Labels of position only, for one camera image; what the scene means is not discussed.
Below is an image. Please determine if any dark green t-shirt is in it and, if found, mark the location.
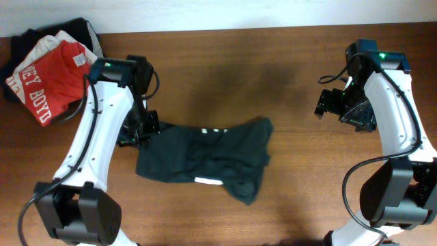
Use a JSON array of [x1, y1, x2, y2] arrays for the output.
[[117, 117, 274, 205]]

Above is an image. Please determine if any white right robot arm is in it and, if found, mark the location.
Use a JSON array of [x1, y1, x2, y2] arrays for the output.
[[315, 39, 436, 246]]

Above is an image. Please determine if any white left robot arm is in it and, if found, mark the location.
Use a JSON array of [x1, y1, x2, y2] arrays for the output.
[[30, 55, 160, 245]]

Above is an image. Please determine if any red printed folded shirt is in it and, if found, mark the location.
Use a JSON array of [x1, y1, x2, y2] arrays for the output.
[[5, 41, 90, 126]]

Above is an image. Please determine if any white grey folded shirt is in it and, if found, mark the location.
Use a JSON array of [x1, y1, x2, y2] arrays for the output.
[[14, 31, 104, 73]]

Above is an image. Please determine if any black folded garment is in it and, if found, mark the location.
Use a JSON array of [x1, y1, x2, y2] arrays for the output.
[[1, 17, 103, 103]]

